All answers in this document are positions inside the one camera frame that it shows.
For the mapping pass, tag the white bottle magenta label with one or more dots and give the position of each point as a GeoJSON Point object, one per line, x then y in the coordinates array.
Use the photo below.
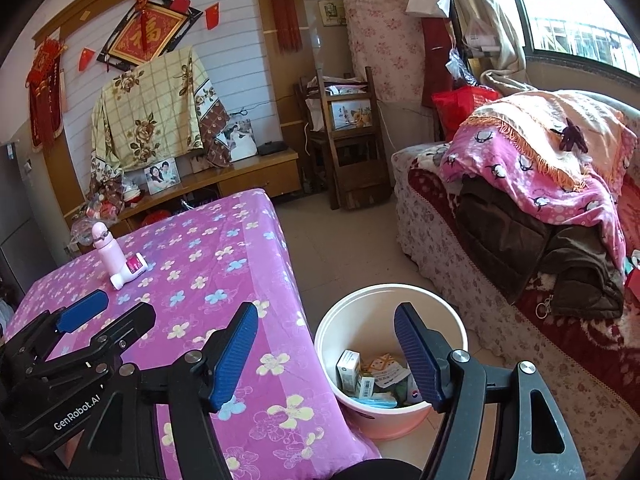
{"type": "Point", "coordinates": [127, 270]}

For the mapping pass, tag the beige curtain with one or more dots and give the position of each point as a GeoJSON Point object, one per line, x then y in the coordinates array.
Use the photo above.
{"type": "Point", "coordinates": [480, 15]}

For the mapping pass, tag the couple photo frame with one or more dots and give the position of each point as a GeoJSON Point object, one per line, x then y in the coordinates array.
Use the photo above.
{"type": "Point", "coordinates": [162, 175]}

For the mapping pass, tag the plastic bag of items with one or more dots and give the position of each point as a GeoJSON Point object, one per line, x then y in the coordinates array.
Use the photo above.
{"type": "Point", "coordinates": [95, 210]}

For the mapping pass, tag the yellow checked floral cloth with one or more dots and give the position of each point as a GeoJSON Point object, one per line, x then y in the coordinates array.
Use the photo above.
{"type": "Point", "coordinates": [150, 110]}

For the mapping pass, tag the framed fruit picture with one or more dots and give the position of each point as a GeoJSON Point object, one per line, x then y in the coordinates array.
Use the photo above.
{"type": "Point", "coordinates": [352, 115]}

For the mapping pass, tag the pink water bottle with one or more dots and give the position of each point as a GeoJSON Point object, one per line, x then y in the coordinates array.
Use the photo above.
{"type": "Point", "coordinates": [105, 245]}

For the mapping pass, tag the grey cabinet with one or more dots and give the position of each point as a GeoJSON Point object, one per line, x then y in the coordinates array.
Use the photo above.
{"type": "Point", "coordinates": [20, 210]}

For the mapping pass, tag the wedding photo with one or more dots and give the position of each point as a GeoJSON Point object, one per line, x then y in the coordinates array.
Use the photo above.
{"type": "Point", "coordinates": [240, 140]}

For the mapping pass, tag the floral covered mattress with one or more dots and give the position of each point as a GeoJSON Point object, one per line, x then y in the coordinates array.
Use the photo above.
{"type": "Point", "coordinates": [385, 35]}

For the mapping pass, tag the dark red hanging cloth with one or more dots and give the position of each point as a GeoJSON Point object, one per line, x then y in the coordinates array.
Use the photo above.
{"type": "Point", "coordinates": [435, 60]}

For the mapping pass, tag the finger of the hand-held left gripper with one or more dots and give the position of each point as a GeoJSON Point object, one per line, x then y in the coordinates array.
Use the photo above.
{"type": "Point", "coordinates": [82, 307]}
{"type": "Point", "coordinates": [125, 325]}

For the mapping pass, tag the white orange printed pouch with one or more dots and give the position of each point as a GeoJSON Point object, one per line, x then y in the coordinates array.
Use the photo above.
{"type": "Point", "coordinates": [387, 366]}

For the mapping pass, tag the red plastic bag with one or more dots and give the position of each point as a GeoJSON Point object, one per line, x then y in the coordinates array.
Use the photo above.
{"type": "Point", "coordinates": [465, 105]}

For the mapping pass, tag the red hanging decoration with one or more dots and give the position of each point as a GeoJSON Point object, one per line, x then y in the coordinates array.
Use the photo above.
{"type": "Point", "coordinates": [45, 90]}

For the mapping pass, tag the clear plastic bag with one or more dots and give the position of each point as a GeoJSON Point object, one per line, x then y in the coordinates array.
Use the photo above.
{"type": "Point", "coordinates": [457, 67]}

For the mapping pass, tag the dark flower hair clip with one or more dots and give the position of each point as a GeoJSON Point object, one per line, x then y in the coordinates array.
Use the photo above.
{"type": "Point", "coordinates": [572, 135]}

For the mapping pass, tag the blue face mask pack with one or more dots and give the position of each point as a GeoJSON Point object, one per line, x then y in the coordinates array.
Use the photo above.
{"type": "Point", "coordinates": [375, 401]}

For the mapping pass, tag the dark wooden chair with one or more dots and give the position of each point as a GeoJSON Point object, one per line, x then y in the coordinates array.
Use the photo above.
{"type": "Point", "coordinates": [345, 160]}

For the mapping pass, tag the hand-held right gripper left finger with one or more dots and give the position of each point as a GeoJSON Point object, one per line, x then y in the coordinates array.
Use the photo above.
{"type": "Point", "coordinates": [235, 355]}

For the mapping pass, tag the floral covered sofa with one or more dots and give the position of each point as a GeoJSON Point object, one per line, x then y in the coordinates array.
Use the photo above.
{"type": "Point", "coordinates": [450, 240]}

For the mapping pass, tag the peach fringed blanket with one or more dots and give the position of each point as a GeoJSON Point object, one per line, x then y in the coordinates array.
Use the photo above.
{"type": "Point", "coordinates": [550, 130]}

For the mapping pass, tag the pink printed blanket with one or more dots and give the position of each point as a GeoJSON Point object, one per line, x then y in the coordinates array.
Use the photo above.
{"type": "Point", "coordinates": [525, 180]}

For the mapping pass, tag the window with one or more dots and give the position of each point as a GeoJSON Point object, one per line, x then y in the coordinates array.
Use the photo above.
{"type": "Point", "coordinates": [575, 5]}

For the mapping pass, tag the white paper bag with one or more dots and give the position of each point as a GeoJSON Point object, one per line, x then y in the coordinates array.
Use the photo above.
{"type": "Point", "coordinates": [427, 2]}

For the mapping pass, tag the cream plastic bin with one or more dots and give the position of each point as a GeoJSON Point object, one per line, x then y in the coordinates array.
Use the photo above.
{"type": "Point", "coordinates": [340, 335]}

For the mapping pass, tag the brown jacket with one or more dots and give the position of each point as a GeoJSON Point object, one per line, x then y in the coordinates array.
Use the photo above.
{"type": "Point", "coordinates": [525, 245]}

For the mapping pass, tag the black scissors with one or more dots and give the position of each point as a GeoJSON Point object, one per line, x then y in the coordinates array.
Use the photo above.
{"type": "Point", "coordinates": [241, 110]}

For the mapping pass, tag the wooden cabinet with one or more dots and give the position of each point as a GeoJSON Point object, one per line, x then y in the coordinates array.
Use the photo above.
{"type": "Point", "coordinates": [240, 180]}

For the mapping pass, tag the red gold framed picture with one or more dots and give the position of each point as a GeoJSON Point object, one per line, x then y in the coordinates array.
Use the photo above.
{"type": "Point", "coordinates": [145, 35]}

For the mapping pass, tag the black set-top box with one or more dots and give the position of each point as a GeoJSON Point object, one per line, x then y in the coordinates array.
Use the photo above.
{"type": "Point", "coordinates": [272, 148]}

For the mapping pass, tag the small framed wall picture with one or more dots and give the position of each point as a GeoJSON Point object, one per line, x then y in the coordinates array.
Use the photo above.
{"type": "Point", "coordinates": [331, 12]}

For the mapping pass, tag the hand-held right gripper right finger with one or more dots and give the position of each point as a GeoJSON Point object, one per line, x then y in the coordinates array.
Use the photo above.
{"type": "Point", "coordinates": [417, 355]}

